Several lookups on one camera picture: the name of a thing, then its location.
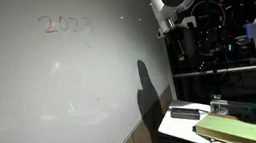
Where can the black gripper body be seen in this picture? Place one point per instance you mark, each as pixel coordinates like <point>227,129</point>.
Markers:
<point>176,34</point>

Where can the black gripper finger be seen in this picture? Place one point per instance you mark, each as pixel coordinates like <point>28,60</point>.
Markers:
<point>181,53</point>

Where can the large white whiteboard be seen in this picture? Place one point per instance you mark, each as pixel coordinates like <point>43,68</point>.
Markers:
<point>49,80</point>

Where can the black electronics rack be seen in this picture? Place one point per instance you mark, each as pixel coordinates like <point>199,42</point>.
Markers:
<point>220,34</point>

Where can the white table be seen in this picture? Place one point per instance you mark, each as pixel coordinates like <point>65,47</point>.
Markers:
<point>181,126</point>

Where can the clear plastic box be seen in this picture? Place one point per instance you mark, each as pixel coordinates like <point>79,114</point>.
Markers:
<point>230,107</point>

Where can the green hardcover book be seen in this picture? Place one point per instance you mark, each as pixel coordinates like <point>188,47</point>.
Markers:
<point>237,130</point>

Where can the silver metal rail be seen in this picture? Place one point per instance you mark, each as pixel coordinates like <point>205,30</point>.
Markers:
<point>215,71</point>

